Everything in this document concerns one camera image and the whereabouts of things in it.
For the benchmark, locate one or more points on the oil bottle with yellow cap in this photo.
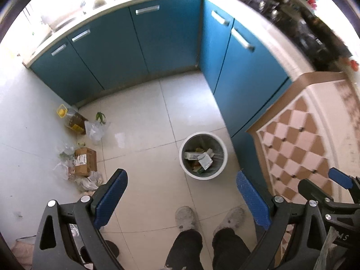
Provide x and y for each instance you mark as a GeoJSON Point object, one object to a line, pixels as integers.
{"type": "Point", "coordinates": [73, 121]}

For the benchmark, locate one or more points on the person's right shoe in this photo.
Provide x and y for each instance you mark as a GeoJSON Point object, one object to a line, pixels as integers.
{"type": "Point", "coordinates": [232, 218]}

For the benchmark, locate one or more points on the small green white box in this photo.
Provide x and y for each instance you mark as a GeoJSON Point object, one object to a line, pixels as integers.
{"type": "Point", "coordinates": [206, 161]}

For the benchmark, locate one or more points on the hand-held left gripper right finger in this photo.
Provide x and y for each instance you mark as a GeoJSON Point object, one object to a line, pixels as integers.
{"type": "Point", "coordinates": [253, 199]}

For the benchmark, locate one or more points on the blue kitchen cabinet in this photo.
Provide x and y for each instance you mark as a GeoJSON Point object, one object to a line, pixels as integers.
{"type": "Point", "coordinates": [168, 39]}

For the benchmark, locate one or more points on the person's left shoe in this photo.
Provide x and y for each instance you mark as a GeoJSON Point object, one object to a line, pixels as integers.
{"type": "Point", "coordinates": [185, 218]}

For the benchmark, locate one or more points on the checkered tablecloth table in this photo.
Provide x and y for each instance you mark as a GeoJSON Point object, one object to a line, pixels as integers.
{"type": "Point", "coordinates": [309, 135]}

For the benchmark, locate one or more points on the black gas stove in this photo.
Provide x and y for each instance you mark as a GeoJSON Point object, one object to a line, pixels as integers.
{"type": "Point", "coordinates": [309, 28]}

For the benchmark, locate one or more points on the brown cardboard box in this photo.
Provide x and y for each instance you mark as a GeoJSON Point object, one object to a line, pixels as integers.
{"type": "Point", "coordinates": [85, 161]}

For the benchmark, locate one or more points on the steel kitchen sink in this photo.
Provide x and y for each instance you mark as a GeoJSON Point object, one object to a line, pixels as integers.
{"type": "Point", "coordinates": [60, 21]}

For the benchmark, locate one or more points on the person's black pants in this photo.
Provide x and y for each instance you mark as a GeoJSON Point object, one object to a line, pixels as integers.
{"type": "Point", "coordinates": [185, 250]}

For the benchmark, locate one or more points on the clear bag with green vegetable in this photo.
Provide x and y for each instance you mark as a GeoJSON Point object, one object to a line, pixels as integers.
{"type": "Point", "coordinates": [96, 130]}

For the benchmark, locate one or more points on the round trash bin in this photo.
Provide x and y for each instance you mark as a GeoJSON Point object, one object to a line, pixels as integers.
{"type": "Point", "coordinates": [187, 171]}

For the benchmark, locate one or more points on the person's shoe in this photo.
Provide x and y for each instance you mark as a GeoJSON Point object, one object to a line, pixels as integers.
{"type": "Point", "coordinates": [185, 218]}
{"type": "Point", "coordinates": [232, 218]}

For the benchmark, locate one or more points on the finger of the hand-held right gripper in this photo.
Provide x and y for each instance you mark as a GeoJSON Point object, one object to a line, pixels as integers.
{"type": "Point", "coordinates": [312, 189]}
{"type": "Point", "coordinates": [341, 177]}

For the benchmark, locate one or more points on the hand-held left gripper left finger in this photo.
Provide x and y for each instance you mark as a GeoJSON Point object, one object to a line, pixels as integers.
{"type": "Point", "coordinates": [109, 199]}

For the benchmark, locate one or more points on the long white box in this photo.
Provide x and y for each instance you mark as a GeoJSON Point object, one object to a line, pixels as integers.
{"type": "Point", "coordinates": [192, 155]}

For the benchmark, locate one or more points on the crumpled clear plastic bag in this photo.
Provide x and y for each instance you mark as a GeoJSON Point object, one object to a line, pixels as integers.
{"type": "Point", "coordinates": [63, 166]}
{"type": "Point", "coordinates": [90, 182]}

